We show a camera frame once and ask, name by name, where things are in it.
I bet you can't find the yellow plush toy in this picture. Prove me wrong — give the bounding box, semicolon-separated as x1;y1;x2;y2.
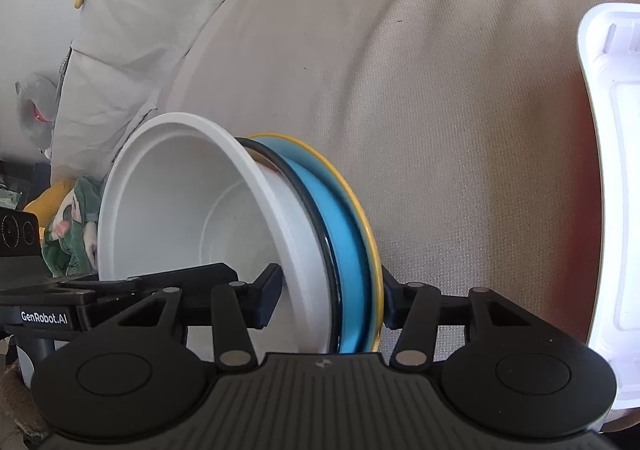
24;180;77;227

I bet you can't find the green floral cloth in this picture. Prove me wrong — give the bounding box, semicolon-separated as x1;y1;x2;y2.
40;177;108;277

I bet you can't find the white yellow-rimmed bowl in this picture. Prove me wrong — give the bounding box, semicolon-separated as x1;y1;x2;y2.
247;132;386;353

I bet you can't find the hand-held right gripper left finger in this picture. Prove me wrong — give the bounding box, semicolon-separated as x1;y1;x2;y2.
120;263;286;371

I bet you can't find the blue ceramic bowl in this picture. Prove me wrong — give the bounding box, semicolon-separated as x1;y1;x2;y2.
235;135;375;356

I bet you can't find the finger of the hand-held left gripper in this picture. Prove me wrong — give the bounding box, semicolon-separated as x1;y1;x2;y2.
60;263;240;313

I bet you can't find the beige fringed sofa cover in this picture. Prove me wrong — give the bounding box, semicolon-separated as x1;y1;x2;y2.
50;0;323;181

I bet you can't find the brown fuzzy cloth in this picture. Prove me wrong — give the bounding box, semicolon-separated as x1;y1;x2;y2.
0;335;38;436

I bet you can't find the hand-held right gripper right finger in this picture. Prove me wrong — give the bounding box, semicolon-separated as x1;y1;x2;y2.
382;266;526;371

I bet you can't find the white printed plastic bowl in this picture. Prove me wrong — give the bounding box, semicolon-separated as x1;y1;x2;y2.
97;113;335;356

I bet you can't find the glass cabinet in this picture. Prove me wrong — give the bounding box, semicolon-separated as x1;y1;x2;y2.
0;159;51;213

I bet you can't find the white plastic tray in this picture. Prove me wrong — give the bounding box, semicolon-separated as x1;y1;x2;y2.
577;3;640;412

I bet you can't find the beige sofa seat cover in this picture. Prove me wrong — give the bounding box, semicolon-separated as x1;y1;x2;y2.
160;0;640;431

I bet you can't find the grey plush toy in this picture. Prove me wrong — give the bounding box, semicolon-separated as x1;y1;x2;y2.
14;73;63;160

